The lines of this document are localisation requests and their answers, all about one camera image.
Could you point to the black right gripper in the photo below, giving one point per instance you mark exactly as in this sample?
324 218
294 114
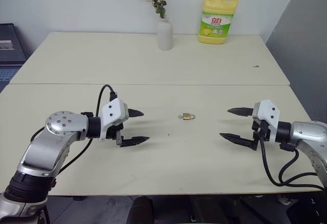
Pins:
261 132

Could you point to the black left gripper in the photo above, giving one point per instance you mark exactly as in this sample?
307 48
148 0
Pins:
112 132

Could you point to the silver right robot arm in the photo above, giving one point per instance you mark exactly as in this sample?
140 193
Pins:
306 137

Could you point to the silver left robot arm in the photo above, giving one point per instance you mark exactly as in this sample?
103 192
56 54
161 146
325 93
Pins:
51 142

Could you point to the small brass padlock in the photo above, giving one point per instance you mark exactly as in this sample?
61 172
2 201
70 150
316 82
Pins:
188 116

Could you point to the dark rounded shape under table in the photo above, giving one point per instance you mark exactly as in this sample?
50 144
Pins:
140 210

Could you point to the grey partition panel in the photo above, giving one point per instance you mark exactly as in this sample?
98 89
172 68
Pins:
299 50

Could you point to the white ceramic vase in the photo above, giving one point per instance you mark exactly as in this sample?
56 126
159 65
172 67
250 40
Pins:
164 33

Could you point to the yellow dish soap pump bottle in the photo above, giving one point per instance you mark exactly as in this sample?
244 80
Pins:
217 19

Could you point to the black box with white marks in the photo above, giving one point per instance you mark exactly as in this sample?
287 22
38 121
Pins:
313 207

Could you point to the dark laptop computer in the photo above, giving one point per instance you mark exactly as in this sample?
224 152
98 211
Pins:
10 45

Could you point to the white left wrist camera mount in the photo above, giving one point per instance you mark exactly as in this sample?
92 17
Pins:
112 111

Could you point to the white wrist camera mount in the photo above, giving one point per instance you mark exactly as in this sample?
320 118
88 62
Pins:
268 114
112 111

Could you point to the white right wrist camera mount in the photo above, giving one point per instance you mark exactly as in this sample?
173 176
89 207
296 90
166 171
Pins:
268 114

